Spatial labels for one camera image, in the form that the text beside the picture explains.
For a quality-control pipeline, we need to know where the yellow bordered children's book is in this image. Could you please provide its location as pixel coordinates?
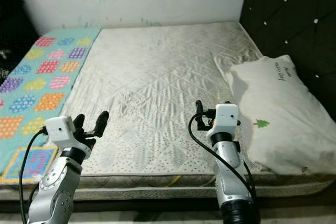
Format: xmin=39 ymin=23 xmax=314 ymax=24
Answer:
xmin=1 ymin=146 xmax=59 ymax=185

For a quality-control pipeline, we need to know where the teal blanket with colourful shapes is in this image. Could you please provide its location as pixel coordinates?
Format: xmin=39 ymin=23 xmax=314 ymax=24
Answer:
xmin=0 ymin=27 xmax=102 ymax=175

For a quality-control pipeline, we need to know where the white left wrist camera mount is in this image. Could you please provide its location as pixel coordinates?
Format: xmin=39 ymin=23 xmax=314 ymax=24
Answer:
xmin=46 ymin=115 xmax=92 ymax=162

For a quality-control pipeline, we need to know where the black tufted headboard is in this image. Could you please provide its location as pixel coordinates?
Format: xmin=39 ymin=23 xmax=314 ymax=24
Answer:
xmin=239 ymin=0 xmax=336 ymax=105

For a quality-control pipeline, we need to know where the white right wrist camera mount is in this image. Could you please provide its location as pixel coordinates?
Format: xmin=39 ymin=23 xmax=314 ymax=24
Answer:
xmin=210 ymin=103 xmax=240 ymax=138

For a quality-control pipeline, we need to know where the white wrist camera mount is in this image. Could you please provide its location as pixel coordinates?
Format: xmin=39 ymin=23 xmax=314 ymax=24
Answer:
xmin=210 ymin=103 xmax=240 ymax=138
xmin=46 ymin=115 xmax=92 ymax=162

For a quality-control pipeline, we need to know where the thin grey patterned mattress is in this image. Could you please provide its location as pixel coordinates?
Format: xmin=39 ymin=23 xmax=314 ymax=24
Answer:
xmin=0 ymin=181 xmax=336 ymax=201

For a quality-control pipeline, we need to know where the thick grey patterned mattress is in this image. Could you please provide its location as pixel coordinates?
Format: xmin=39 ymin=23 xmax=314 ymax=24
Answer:
xmin=0 ymin=22 xmax=336 ymax=189

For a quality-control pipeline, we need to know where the white pillow with tree print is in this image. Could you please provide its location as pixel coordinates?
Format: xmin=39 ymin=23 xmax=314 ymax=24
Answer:
xmin=230 ymin=55 xmax=336 ymax=176

